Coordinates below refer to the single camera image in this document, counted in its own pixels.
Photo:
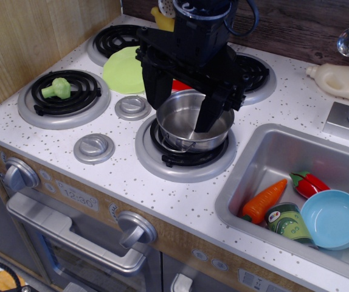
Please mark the grey stovetop knob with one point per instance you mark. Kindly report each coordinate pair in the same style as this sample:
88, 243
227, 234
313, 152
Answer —
132, 108
94, 149

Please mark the light green round plate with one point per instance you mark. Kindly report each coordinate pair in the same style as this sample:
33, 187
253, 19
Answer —
123, 72

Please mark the yellow toy item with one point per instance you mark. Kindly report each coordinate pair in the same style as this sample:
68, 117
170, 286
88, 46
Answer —
163, 22

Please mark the light blue plastic bowl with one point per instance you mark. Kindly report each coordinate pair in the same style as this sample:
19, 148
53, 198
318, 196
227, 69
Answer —
326, 215

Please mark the silver oven dial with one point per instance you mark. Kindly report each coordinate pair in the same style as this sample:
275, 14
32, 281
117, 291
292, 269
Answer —
135, 228
19, 175

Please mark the green toy food can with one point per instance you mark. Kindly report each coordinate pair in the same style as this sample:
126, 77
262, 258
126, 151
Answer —
285, 219

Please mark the left silver oven dial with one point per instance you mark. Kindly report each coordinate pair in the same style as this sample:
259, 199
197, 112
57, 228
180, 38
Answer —
19, 175

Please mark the stove burner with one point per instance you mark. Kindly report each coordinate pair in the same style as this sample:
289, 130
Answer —
263, 78
181, 167
111, 40
90, 97

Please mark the red toy chili pepper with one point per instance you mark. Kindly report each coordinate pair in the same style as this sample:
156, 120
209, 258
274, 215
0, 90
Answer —
307, 184

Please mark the silver oven door handle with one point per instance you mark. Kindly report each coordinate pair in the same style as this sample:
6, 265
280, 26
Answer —
57, 226

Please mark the back right stove burner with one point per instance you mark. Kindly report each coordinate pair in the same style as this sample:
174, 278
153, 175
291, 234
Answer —
263, 78

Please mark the grey metal sink basin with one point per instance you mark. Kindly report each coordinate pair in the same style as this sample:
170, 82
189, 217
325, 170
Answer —
272, 153

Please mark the small steel pot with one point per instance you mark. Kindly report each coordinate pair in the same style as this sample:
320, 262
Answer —
177, 119

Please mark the back left stove burner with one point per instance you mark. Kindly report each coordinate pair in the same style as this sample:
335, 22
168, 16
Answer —
111, 40

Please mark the upper grey stovetop knob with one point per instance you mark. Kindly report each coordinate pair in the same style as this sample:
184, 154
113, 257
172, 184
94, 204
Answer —
132, 108

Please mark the green toy broccoli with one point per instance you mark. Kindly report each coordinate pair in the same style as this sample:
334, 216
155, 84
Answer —
60, 87

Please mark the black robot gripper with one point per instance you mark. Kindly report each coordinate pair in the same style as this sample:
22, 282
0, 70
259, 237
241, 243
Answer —
197, 54

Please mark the orange toy carrot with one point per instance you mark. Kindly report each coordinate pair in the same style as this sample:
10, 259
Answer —
255, 209

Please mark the front left stove burner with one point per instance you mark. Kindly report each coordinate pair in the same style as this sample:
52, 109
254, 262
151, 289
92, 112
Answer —
90, 97

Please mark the right silver oven dial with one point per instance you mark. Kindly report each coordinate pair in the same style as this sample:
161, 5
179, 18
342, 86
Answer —
135, 228

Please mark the cream plastic toy bottle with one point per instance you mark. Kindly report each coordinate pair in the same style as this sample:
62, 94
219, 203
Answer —
331, 78

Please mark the white perforated utensil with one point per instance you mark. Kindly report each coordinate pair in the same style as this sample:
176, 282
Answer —
166, 7

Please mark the orange object bottom left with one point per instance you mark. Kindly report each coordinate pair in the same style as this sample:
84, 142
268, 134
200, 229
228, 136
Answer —
7, 282

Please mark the lower grey stovetop knob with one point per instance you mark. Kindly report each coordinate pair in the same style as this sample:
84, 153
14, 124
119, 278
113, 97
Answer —
94, 149

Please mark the red toy item behind pot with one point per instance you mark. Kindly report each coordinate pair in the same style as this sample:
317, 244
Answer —
179, 86

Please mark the front right stove burner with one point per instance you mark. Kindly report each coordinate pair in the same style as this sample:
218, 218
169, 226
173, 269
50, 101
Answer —
181, 167

